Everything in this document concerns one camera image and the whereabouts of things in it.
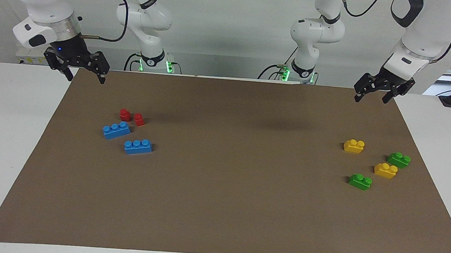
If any yellow two-stud toy block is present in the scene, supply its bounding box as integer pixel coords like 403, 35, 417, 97
343, 139, 366, 155
373, 162, 399, 180

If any blue three-stud toy block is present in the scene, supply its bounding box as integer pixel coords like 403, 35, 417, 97
102, 120, 132, 142
123, 138, 153, 156

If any black left base cable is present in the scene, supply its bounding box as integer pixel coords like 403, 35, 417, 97
257, 45, 299, 83

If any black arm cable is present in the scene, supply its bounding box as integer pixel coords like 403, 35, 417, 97
80, 0, 130, 43
340, 0, 383, 19

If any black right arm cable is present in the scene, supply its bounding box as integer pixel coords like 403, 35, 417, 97
80, 0, 130, 43

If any black base cable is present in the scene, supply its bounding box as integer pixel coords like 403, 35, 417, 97
257, 45, 299, 83
124, 52, 142, 72

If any brown table mat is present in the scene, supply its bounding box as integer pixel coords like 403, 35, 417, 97
0, 60, 451, 253

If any white wall socket box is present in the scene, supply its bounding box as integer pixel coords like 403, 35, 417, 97
15, 46, 55, 67

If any green two-stud toy block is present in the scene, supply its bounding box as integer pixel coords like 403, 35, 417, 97
386, 151, 412, 170
348, 173, 373, 191

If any black right base cable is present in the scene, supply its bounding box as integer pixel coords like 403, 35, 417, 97
124, 52, 142, 72

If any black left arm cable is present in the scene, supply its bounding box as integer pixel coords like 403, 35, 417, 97
340, 0, 383, 19

